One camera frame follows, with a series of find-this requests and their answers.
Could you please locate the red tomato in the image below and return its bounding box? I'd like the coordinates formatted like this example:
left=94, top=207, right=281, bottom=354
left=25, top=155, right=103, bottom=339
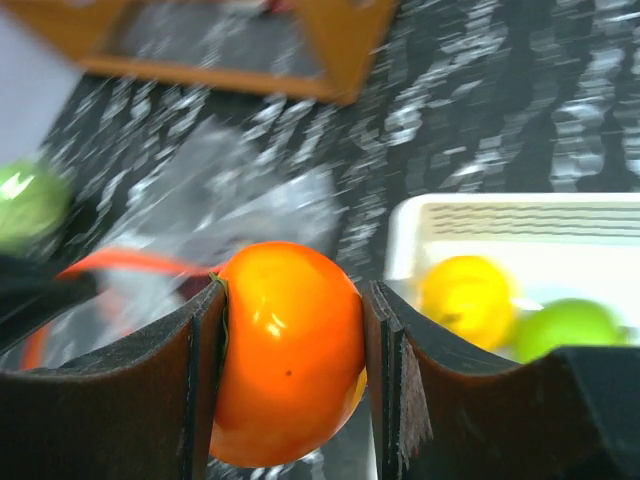
left=210, top=242, right=366, bottom=468

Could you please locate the white plastic basket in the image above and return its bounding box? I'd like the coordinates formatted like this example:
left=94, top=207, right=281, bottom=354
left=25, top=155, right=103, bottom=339
left=383, top=193, right=639, bottom=346

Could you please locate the wooden orange shelf rack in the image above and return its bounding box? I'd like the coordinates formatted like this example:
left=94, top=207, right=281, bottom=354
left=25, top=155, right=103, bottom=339
left=1, top=1, right=398, bottom=105

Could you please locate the light green cabbage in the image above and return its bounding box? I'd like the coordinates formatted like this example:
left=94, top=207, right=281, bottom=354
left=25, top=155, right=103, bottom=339
left=1, top=160, right=72, bottom=258

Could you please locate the green lime fruit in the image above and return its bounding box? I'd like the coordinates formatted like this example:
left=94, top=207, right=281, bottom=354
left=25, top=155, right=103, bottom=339
left=512, top=298, right=629, bottom=363

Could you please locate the yellow peach fruit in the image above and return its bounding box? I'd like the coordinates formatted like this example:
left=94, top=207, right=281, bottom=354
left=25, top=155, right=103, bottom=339
left=419, top=255, right=517, bottom=350

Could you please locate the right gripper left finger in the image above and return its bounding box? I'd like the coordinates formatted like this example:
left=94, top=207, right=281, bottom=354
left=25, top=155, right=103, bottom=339
left=1, top=282, right=226, bottom=479

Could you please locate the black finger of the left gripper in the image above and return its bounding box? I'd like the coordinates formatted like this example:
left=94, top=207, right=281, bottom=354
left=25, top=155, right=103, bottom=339
left=1, top=254, right=98, bottom=340

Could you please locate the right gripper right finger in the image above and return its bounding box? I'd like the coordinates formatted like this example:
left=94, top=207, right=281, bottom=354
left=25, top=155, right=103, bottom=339
left=363, top=281, right=639, bottom=479

